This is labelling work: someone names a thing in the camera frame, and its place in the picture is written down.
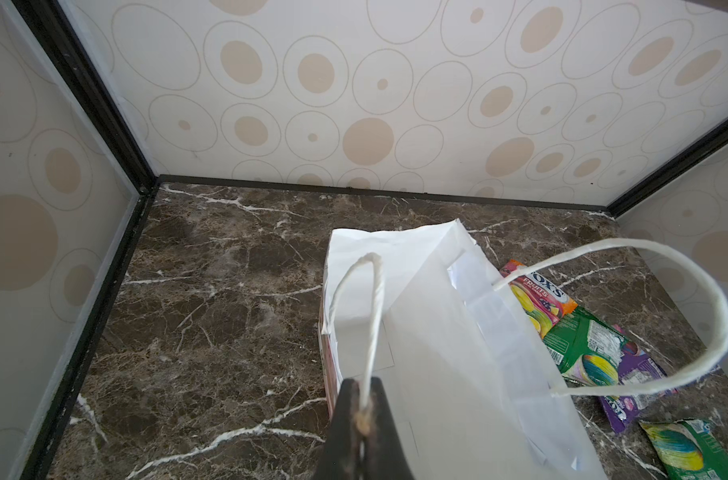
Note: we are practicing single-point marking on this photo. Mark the green packet near right arm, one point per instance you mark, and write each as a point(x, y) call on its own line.
point(688, 449)

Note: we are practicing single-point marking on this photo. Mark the white paper bag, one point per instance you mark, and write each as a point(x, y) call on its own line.
point(425, 315)

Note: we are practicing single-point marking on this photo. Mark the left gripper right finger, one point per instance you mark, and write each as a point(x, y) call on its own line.
point(383, 456)

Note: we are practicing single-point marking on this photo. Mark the pink Fox's candy packet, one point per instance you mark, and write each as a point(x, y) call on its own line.
point(543, 301)

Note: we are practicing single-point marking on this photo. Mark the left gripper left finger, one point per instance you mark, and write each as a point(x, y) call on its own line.
point(340, 456)

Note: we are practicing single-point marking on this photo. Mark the green snack packet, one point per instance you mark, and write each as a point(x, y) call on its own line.
point(586, 350)

